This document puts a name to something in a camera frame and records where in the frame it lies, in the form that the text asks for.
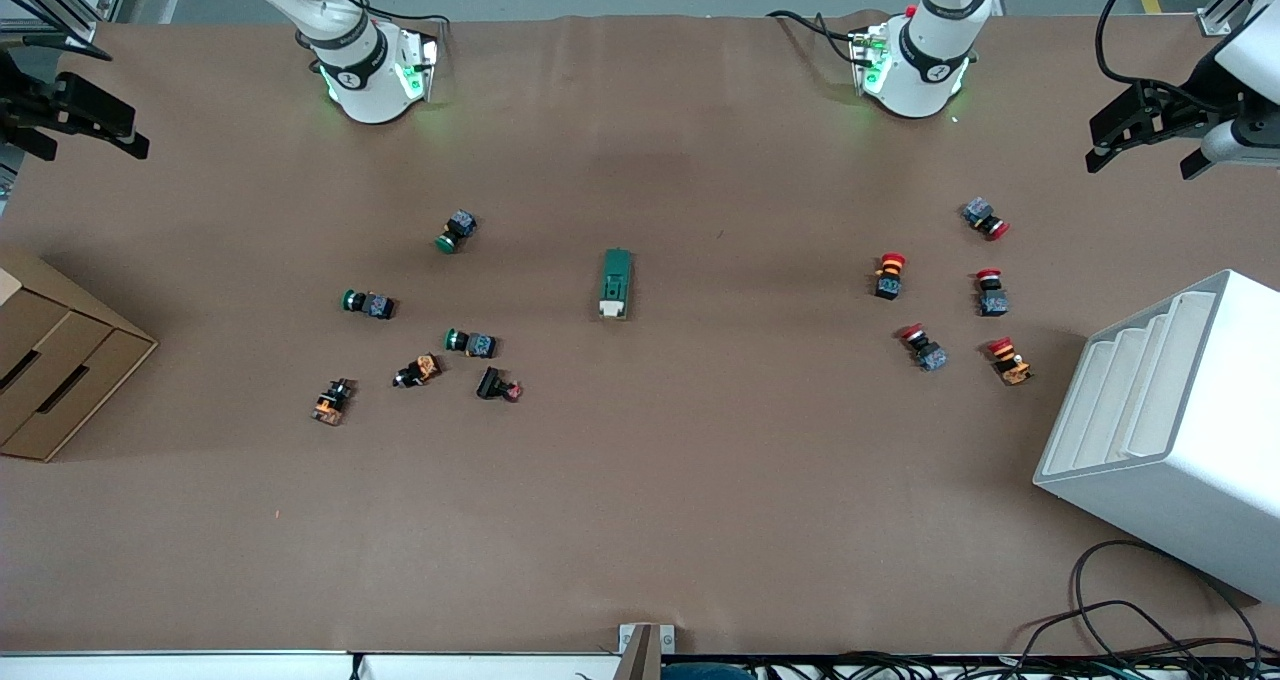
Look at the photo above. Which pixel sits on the brown cardboard drawer box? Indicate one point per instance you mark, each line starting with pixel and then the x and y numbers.
pixel 60 360

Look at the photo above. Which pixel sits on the white stepped storage rack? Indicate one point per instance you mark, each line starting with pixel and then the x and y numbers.
pixel 1180 460

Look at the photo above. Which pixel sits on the black selector switch orange block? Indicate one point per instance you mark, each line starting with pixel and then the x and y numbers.
pixel 331 405
pixel 420 370

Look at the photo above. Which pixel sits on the grey metal bracket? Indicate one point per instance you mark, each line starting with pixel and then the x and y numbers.
pixel 645 650

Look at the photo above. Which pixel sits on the brown paper table cover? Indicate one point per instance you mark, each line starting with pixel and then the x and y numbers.
pixel 700 480

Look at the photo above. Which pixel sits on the black square push button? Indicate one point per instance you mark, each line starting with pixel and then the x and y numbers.
pixel 492 383

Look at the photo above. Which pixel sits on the green mushroom push button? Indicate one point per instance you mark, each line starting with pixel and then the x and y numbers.
pixel 372 304
pixel 457 230
pixel 473 343

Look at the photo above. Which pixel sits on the red mushroom button orange block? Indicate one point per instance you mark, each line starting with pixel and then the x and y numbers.
pixel 1010 362
pixel 889 278

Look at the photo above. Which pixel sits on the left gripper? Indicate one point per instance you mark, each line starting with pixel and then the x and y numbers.
pixel 1197 101

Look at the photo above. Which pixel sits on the red mushroom button grey block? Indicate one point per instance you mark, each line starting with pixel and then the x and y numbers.
pixel 983 217
pixel 925 350
pixel 992 298

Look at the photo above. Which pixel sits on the green load switch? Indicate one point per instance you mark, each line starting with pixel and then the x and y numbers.
pixel 615 280

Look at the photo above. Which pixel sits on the white table edge rail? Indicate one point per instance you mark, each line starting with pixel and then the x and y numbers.
pixel 200 666

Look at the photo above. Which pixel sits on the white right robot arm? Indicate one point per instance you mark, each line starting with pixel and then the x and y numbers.
pixel 370 80

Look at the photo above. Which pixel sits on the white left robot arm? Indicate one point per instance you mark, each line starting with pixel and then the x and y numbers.
pixel 915 70

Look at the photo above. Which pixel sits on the teal object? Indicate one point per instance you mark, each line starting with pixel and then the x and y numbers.
pixel 705 672

